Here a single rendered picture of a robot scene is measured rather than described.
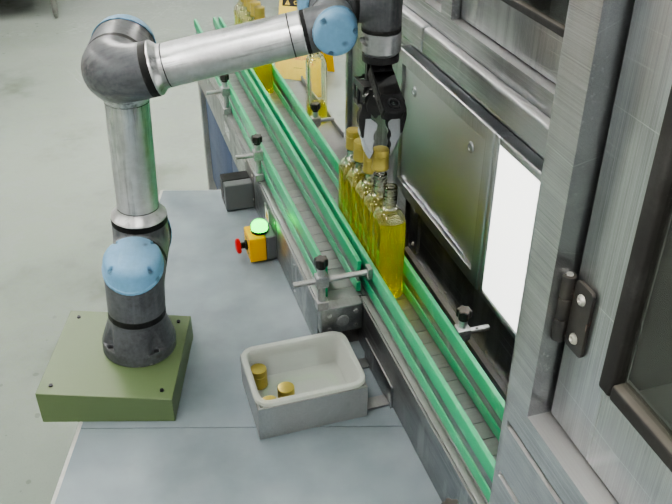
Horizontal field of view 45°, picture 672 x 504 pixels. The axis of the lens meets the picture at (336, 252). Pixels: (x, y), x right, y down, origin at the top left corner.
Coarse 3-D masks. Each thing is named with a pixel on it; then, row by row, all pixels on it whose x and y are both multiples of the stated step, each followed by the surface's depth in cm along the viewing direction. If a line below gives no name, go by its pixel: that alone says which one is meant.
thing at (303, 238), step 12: (228, 84) 251; (240, 108) 236; (240, 120) 241; (252, 132) 222; (252, 144) 228; (264, 156) 211; (264, 168) 216; (276, 180) 201; (276, 192) 205; (288, 204) 191; (288, 216) 195; (300, 216) 184; (300, 228) 183; (300, 240) 186; (312, 240) 176; (312, 252) 175; (312, 264) 178
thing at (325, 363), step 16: (304, 336) 168; (320, 336) 168; (336, 336) 168; (256, 352) 165; (272, 352) 166; (288, 352) 167; (304, 352) 168; (320, 352) 170; (336, 352) 170; (352, 352) 163; (272, 368) 168; (288, 368) 169; (304, 368) 170; (320, 368) 170; (336, 368) 170; (352, 368) 162; (272, 384) 166; (304, 384) 166; (320, 384) 166; (336, 384) 166; (352, 384) 156; (256, 400) 152; (272, 400) 152; (288, 400) 152
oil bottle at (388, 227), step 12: (384, 216) 161; (396, 216) 161; (372, 228) 166; (384, 228) 161; (396, 228) 162; (372, 240) 168; (384, 240) 163; (396, 240) 164; (372, 252) 169; (384, 252) 165; (396, 252) 166; (384, 264) 166; (396, 264) 167; (384, 276) 168; (396, 276) 169; (396, 288) 171
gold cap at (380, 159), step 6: (378, 150) 161; (384, 150) 161; (372, 156) 162; (378, 156) 160; (384, 156) 161; (372, 162) 162; (378, 162) 161; (384, 162) 161; (372, 168) 163; (378, 168) 162; (384, 168) 162
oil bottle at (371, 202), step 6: (372, 192) 168; (366, 198) 168; (372, 198) 166; (378, 198) 166; (366, 204) 168; (372, 204) 165; (378, 204) 165; (366, 210) 168; (372, 210) 166; (366, 216) 169; (372, 216) 166; (366, 222) 170; (366, 228) 170; (366, 234) 171; (366, 240) 172; (366, 246) 173
